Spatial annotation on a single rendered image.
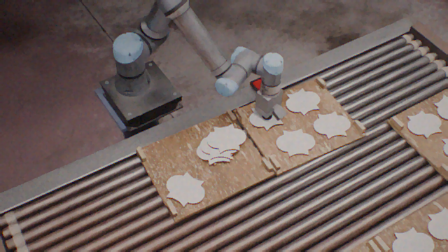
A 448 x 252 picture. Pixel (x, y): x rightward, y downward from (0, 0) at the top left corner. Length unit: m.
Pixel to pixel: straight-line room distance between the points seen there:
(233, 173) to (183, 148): 0.22
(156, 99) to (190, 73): 1.45
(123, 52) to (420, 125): 1.20
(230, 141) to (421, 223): 0.73
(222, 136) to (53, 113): 1.73
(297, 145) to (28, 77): 2.26
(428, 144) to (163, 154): 1.02
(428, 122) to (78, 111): 2.16
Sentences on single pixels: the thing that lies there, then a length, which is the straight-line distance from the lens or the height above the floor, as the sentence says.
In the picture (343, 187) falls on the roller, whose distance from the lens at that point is 1.96.
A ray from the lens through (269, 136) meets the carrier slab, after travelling 2.03.
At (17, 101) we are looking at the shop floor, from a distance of 3.64.
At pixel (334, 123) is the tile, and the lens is 2.10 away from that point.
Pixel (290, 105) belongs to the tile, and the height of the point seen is 0.95.
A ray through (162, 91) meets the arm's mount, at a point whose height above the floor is 0.95.
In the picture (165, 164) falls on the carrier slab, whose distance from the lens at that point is 1.95.
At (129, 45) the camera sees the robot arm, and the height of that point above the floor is 1.17.
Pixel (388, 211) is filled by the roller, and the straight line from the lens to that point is 1.95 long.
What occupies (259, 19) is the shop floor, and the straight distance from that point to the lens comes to 4.02.
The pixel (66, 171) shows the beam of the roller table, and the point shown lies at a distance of 2.03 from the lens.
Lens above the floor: 2.53
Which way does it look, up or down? 51 degrees down
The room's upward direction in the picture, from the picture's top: 1 degrees clockwise
